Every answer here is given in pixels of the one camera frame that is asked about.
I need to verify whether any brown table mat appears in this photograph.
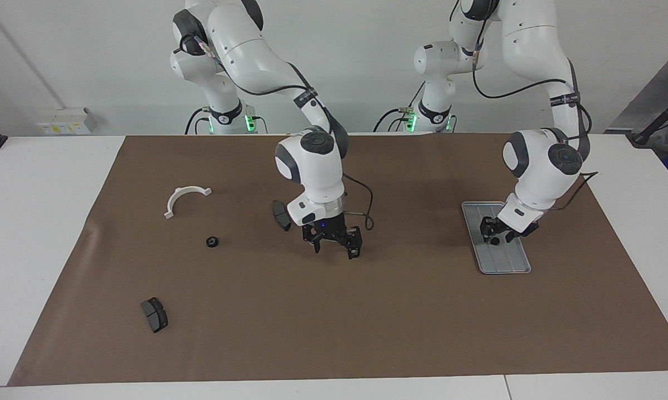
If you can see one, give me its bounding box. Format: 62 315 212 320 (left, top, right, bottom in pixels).
7 132 668 387

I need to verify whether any black stand pole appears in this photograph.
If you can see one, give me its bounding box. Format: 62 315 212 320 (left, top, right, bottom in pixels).
629 92 668 148

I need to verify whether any white wall socket box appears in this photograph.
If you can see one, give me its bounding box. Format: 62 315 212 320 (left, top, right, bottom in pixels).
37 107 97 136

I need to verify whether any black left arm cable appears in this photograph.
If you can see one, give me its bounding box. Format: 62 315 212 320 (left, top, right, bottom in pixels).
470 0 600 212

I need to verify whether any grey metal panel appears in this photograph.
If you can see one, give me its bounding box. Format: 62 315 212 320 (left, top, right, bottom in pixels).
606 53 668 134

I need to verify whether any grey metal tray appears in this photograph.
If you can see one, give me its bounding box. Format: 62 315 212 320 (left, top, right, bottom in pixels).
461 201 532 275

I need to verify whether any white curved plastic bracket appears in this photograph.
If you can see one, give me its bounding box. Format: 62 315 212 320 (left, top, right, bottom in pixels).
163 186 213 220

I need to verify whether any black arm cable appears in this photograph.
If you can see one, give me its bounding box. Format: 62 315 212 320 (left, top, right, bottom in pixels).
201 39 375 231
470 0 600 212

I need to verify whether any dark grey brake pad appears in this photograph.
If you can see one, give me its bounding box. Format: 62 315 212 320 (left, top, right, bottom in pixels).
141 297 169 334
271 200 292 232

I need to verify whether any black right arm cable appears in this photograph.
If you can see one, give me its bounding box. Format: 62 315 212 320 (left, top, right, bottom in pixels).
201 39 375 231

